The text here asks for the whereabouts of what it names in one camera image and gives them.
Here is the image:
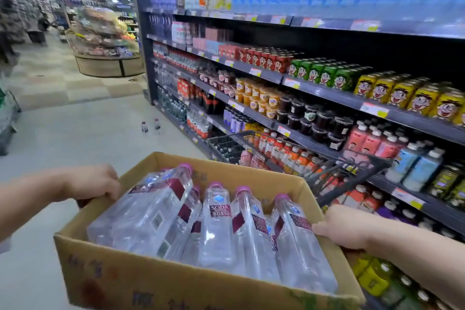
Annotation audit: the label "person's left hand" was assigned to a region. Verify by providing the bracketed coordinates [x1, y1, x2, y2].
[62, 164, 121, 209]

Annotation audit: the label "person's right hand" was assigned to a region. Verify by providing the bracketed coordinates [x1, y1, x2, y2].
[312, 204, 378, 253]

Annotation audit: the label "brown cardboard box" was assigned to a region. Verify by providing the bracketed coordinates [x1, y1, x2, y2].
[54, 152, 366, 310]

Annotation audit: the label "person's right forearm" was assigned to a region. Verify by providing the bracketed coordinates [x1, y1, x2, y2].
[365, 217, 465, 310]

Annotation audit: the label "person's left forearm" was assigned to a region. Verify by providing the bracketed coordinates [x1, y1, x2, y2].
[0, 170, 70, 242]

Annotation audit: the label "row of red-orange drink bottles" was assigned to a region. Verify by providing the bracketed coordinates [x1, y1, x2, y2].
[254, 128, 326, 177]

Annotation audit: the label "group of pink drink bottles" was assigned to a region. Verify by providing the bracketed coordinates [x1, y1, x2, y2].
[342, 122, 409, 162]

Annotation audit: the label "light blue drink bottle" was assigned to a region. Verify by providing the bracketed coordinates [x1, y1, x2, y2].
[385, 142, 422, 184]
[403, 148, 446, 193]

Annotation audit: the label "group of dark dessert cups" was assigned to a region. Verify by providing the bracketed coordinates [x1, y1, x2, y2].
[277, 96, 355, 151]

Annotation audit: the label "group of dark cola bottles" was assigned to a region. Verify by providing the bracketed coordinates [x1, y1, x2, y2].
[189, 85, 226, 116]

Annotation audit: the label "group of dark green jars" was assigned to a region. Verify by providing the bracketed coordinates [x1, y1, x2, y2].
[428, 162, 465, 209]

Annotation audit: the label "group of white-capped purple bottles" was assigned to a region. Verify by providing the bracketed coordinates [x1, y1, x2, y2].
[222, 106, 251, 134]

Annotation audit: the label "round wooden display stand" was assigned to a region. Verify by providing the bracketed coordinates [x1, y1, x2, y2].
[65, 6, 146, 78]

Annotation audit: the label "group of orange-lid jars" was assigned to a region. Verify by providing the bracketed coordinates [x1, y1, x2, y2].
[234, 78, 283, 120]

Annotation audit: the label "row of green cartoon cans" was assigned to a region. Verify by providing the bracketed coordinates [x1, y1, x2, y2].
[288, 58, 373, 91]

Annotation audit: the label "row of yellow cartoon cans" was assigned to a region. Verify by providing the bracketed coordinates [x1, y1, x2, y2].
[353, 71, 465, 128]

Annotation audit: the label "stack of pink boxes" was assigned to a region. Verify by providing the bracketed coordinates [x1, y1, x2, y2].
[192, 27, 238, 59]

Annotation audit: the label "row of red cartoon cans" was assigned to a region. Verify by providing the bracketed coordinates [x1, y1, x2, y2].
[235, 46, 295, 74]

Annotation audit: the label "dark store shelving unit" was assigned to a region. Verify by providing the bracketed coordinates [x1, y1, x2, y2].
[132, 0, 465, 310]

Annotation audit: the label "background store shelves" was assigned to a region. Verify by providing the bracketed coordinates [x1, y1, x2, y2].
[0, 0, 52, 47]

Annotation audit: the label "black wire shopping basket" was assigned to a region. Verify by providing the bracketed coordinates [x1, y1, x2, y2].
[207, 130, 392, 209]

